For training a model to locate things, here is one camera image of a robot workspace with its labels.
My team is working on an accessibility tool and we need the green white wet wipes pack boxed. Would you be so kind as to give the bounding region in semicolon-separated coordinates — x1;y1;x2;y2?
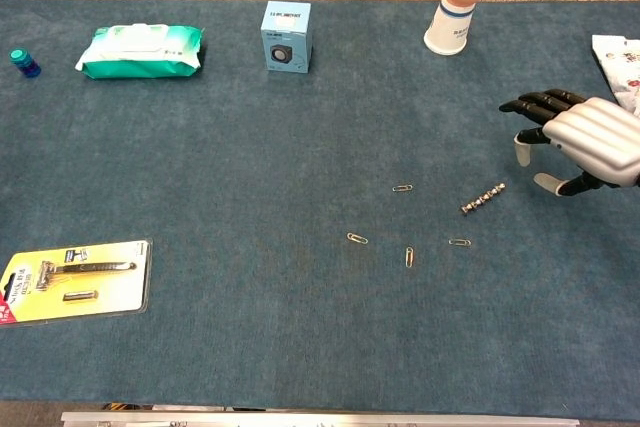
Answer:
74;23;207;81

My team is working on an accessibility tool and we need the white paper cup blue stripe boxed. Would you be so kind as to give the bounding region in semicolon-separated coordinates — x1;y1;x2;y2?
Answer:
423;0;474;56

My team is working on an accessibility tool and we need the aluminium rail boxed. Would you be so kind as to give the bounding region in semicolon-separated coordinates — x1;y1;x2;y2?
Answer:
60;410;581;427

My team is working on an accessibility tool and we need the blue bottle cap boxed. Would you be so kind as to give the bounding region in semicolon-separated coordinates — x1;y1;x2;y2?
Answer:
9;48;42;79

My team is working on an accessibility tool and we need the light blue speaker box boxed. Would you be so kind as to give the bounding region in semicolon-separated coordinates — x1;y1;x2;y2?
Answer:
260;0;313;75

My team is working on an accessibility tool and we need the floral patterned bag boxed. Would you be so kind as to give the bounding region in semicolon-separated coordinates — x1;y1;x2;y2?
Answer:
591;34;640;114

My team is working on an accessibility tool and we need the metal bead chain piece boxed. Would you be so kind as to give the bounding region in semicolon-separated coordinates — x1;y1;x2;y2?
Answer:
459;182;507;217

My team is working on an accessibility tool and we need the yellow razor blister pack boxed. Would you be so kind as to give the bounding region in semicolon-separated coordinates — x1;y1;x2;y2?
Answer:
0;238;154;327

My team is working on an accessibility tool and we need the teal felt table cloth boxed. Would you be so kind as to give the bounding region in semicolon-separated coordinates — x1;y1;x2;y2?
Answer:
0;0;640;417

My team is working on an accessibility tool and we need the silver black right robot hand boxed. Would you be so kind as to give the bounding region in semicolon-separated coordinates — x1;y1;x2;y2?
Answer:
498;88;640;198

